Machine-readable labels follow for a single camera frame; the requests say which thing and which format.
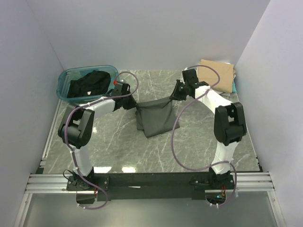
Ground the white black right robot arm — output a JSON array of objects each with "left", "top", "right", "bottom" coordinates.
[{"left": 170, "top": 79, "right": 247, "bottom": 189}]

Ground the teal plastic bin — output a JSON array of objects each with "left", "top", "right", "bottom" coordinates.
[{"left": 56, "top": 65, "right": 119, "bottom": 103}]

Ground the black t-shirt in bin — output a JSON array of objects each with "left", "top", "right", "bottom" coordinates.
[{"left": 67, "top": 70, "right": 111, "bottom": 98}]

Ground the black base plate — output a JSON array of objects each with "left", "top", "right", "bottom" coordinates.
[{"left": 66, "top": 172, "right": 235, "bottom": 201}]

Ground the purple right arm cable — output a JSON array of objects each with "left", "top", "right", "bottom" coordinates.
[{"left": 170, "top": 65, "right": 238, "bottom": 207}]

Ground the grey t-shirt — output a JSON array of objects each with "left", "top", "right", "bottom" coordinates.
[{"left": 135, "top": 97, "right": 176, "bottom": 138}]

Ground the folded white black t-shirt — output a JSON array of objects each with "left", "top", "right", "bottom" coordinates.
[{"left": 219, "top": 70, "right": 236, "bottom": 96}]

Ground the aluminium rail frame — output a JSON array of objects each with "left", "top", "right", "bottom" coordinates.
[{"left": 17, "top": 101, "right": 286, "bottom": 227}]

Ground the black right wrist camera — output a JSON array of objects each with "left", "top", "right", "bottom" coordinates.
[{"left": 182, "top": 69, "right": 199, "bottom": 84}]

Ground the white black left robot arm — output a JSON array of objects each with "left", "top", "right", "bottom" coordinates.
[{"left": 58, "top": 80, "right": 136, "bottom": 190}]

